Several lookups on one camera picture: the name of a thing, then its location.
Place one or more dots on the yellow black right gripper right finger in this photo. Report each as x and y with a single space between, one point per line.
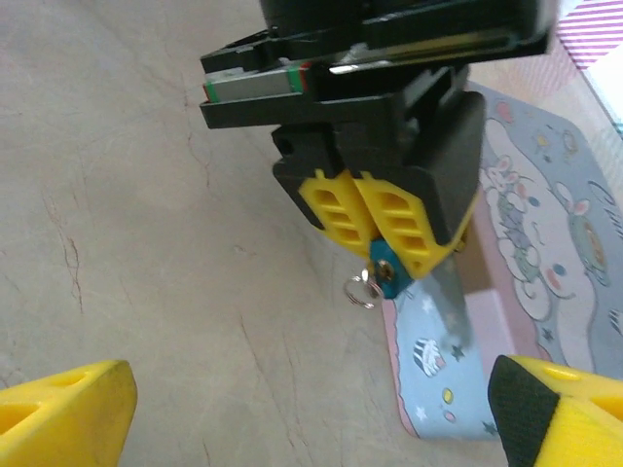
560 418

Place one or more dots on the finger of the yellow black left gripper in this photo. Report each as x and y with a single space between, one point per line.
331 214
438 185

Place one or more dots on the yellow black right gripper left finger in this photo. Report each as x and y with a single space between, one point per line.
63 418

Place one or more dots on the silver key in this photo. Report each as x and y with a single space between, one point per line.
374 277

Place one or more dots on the pastel cartoon bunny mat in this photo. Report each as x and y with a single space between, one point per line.
545 253

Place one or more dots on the pastel checkered cloth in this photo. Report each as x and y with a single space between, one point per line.
594 34

